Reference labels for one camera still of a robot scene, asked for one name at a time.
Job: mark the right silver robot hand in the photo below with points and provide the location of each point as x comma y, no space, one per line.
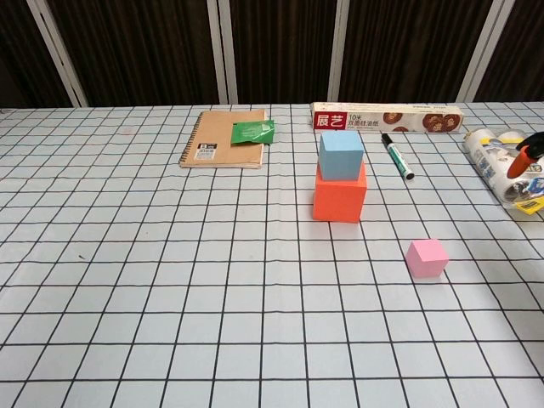
519,162

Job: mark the small pink foam cube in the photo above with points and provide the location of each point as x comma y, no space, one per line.
425,259

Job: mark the blue foam cube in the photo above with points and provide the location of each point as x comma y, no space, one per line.
340,155

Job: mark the pack of plastic bag rolls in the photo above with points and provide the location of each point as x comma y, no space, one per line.
489,157

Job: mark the green whiteboard marker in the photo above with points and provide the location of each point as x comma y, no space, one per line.
395,155

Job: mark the long baking paper box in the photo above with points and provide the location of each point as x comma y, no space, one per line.
365,121

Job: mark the large orange foam cube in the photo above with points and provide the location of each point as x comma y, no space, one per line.
338,200

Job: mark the green foil sachet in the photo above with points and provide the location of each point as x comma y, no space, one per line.
253,132

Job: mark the kraft spiral notebook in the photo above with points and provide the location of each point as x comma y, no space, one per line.
221,140

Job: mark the checkered light blue tablecloth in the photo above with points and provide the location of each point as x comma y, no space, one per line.
170,297

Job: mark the white screen frame post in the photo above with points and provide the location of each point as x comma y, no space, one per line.
484,51
225,64
55,51
340,51

